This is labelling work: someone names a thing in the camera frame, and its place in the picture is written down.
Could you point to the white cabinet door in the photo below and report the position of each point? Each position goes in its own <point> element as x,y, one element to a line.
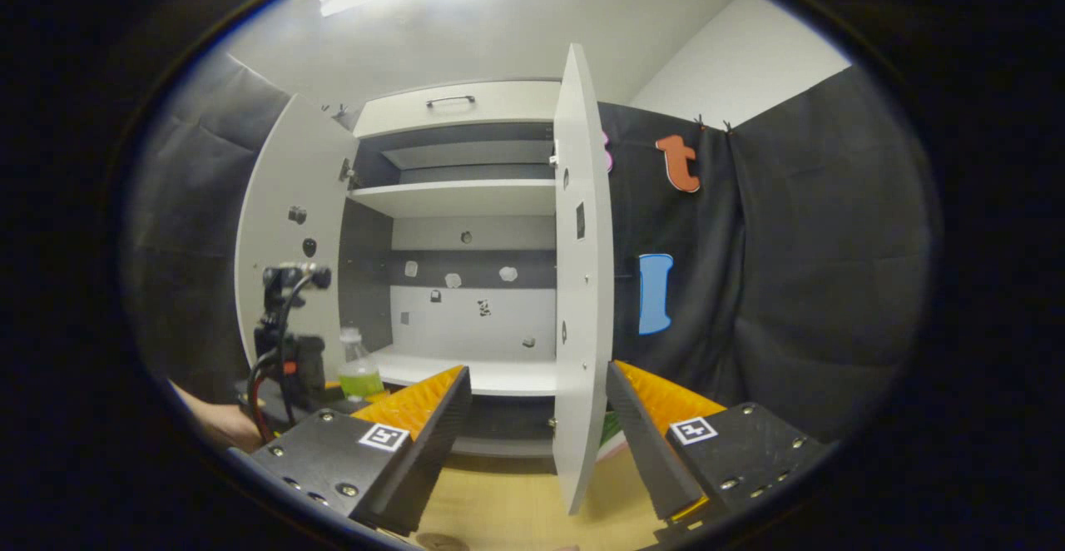
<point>595,343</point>
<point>291,168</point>

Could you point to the white cabinet with grey interior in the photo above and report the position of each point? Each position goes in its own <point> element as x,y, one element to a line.
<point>458,197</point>

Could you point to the watermelon slice toy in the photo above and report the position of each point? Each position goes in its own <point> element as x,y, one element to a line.
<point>611,434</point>

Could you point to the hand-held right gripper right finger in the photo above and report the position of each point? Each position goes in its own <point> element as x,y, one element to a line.
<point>645,451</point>

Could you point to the white cabinet drawer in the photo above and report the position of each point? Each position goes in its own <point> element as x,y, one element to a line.
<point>516,101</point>

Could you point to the black backdrop cloth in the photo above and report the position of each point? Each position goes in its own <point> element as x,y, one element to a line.
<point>191,226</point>
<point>790,285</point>

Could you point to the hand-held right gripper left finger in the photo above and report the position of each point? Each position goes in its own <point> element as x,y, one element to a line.
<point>433,451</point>

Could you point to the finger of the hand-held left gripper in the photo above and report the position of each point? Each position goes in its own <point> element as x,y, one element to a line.
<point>337,401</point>

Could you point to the clear bottle with green label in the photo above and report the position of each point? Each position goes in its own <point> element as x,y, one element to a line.
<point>360,380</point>

